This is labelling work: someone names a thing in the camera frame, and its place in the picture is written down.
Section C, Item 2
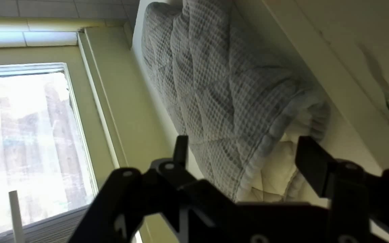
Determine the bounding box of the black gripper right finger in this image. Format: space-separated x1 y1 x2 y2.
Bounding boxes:
294 135 389 243

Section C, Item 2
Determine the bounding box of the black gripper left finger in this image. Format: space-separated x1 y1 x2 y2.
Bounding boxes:
67 133 236 243

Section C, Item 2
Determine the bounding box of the grey quilted oven mitt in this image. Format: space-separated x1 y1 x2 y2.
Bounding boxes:
139 0 333 204

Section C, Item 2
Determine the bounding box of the white stick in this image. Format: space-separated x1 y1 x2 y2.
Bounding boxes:
8 189 25 243

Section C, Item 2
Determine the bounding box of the window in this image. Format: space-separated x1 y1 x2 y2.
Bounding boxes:
0 62 98 241

